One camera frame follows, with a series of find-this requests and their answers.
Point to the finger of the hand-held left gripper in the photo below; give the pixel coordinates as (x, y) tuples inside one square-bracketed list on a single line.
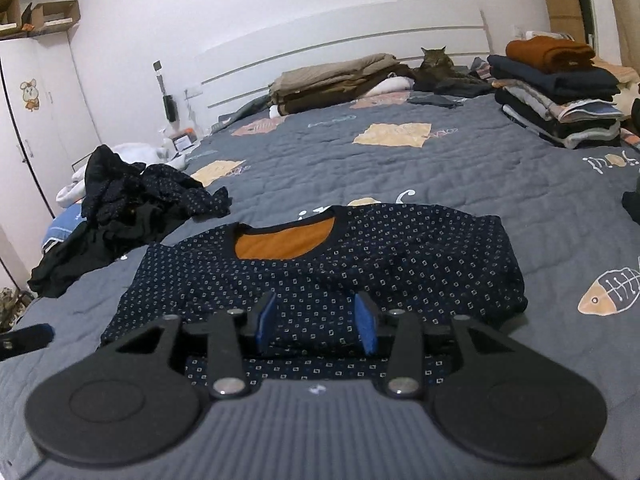
[(30, 337)]

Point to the mouse sticker with orange bow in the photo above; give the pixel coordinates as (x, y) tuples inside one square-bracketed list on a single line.
[(30, 95)]

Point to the tall brown board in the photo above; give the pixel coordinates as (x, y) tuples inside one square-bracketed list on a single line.
[(562, 0)]

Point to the grey quilted bedspread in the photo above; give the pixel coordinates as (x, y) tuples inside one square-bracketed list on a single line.
[(475, 170)]

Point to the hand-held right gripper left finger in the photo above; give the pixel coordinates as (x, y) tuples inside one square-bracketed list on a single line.
[(265, 320)]

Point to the white pillow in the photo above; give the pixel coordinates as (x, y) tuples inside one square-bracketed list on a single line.
[(395, 84)]

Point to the tall stack of folded clothes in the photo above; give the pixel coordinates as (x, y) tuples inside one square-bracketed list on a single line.
[(550, 85)]

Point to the low stack of dark clothes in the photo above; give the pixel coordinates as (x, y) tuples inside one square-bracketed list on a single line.
[(632, 205)]

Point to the folded dark brown blanket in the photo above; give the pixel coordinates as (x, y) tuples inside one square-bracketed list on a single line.
[(340, 96)]

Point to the large cardboard box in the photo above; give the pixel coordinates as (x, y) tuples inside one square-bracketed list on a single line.
[(9, 10)]

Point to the grey pillow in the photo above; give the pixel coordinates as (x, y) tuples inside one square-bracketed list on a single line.
[(245, 110)]

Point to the navy patterned sweater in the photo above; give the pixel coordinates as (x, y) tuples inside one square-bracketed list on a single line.
[(375, 260)]

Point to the tabby cat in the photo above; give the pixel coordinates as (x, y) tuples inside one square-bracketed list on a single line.
[(435, 62)]

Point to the white wardrobe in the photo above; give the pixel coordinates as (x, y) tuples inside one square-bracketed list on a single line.
[(40, 125)]

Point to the black garment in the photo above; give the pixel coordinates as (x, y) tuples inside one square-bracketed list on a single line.
[(90, 245)]

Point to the blue pillow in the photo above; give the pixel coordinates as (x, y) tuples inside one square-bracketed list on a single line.
[(62, 222)]

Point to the white wall socket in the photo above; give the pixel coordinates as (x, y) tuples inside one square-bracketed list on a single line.
[(192, 93)]

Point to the black hairbrush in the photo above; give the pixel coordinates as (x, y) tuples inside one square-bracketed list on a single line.
[(171, 107)]

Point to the beige curtain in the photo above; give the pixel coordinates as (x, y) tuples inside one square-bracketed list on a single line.
[(625, 20)]

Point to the small grey box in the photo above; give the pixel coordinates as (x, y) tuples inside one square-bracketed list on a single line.
[(182, 141)]

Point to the small black wall mount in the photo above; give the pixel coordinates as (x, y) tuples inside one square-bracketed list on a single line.
[(158, 66)]

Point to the small cardboard box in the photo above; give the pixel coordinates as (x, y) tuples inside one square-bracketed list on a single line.
[(55, 10)]

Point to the folded khaki blanket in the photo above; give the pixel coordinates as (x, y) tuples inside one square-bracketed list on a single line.
[(325, 75)]

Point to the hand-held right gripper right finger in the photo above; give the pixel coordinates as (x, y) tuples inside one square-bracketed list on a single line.
[(365, 322)]

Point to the white garment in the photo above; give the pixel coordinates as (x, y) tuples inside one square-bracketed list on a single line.
[(130, 152)]

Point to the pile of shoes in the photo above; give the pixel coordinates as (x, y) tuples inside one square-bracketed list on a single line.
[(7, 302)]

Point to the white headboard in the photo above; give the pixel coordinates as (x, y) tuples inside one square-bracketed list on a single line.
[(325, 35)]

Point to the dark grey garment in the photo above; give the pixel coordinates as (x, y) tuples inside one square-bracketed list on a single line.
[(455, 90)]

